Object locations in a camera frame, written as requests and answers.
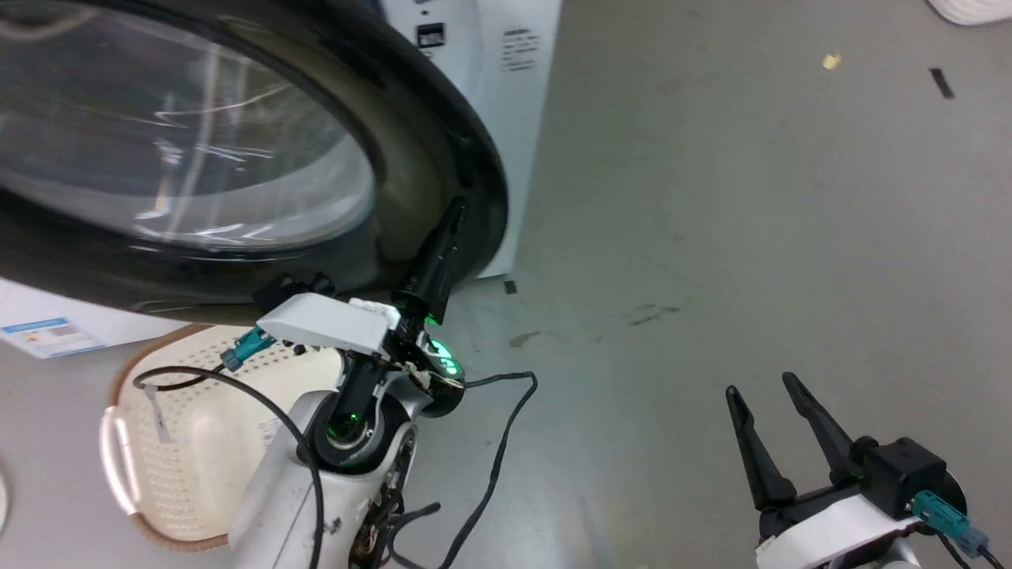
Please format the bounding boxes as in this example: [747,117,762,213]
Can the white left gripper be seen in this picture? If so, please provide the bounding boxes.
[255,198,469,418]

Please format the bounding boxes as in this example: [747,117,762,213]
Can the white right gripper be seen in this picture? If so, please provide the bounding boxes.
[725,371,922,569]

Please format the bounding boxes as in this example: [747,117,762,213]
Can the black round washing machine door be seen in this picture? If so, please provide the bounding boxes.
[0,0,509,326]

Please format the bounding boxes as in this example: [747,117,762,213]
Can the white washing machine body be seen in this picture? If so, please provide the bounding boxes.
[0,0,564,360]

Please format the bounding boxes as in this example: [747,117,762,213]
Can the cream perforated laundry basket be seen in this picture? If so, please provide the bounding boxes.
[100,322,349,552]

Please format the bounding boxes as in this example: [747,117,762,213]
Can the blue white energy label sticker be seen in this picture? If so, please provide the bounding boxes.
[0,317,106,360]

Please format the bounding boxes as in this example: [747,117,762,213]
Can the white round object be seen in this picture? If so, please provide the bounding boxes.
[927,0,1012,26]

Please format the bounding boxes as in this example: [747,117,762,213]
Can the thin black loose cable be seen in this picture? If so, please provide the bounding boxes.
[386,371,540,569]

